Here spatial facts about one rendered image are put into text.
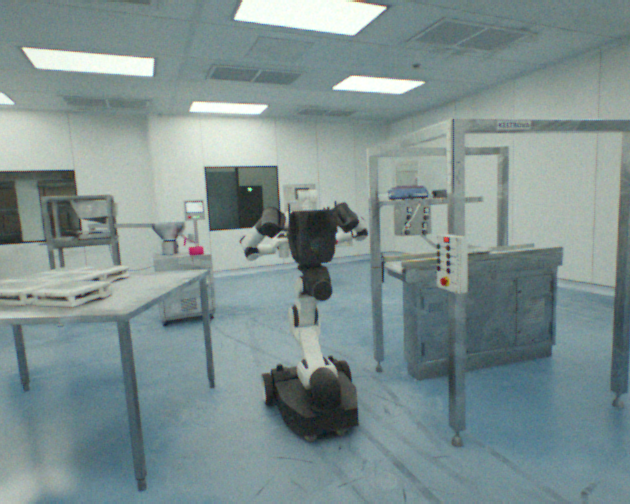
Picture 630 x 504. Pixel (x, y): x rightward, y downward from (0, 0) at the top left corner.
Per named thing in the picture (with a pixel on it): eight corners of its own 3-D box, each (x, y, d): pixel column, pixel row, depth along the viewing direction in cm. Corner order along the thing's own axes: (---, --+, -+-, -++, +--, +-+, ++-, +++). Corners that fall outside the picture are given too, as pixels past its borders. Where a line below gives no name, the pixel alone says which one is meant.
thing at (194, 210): (188, 252, 479) (184, 200, 471) (187, 251, 488) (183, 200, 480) (208, 250, 488) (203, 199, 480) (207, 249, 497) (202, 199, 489)
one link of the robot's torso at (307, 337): (335, 376, 236) (319, 300, 257) (302, 381, 231) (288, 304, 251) (329, 380, 250) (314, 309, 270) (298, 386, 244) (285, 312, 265)
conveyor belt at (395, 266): (400, 275, 263) (400, 267, 263) (384, 269, 288) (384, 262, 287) (563, 257, 298) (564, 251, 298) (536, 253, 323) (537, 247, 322)
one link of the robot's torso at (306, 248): (350, 265, 216) (347, 199, 212) (289, 271, 207) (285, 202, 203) (333, 259, 245) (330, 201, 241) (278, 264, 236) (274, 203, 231)
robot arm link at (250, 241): (239, 261, 232) (259, 238, 219) (232, 243, 237) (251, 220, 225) (255, 261, 240) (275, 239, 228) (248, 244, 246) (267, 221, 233)
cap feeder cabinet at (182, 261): (160, 327, 438) (153, 259, 429) (158, 315, 490) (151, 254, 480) (217, 318, 463) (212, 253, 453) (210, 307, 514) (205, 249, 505)
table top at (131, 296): (-188, 331, 183) (-190, 323, 182) (9, 282, 291) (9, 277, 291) (126, 321, 172) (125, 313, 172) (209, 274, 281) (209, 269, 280)
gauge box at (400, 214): (401, 236, 255) (400, 205, 252) (394, 235, 265) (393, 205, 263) (431, 234, 261) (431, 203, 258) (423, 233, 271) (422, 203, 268)
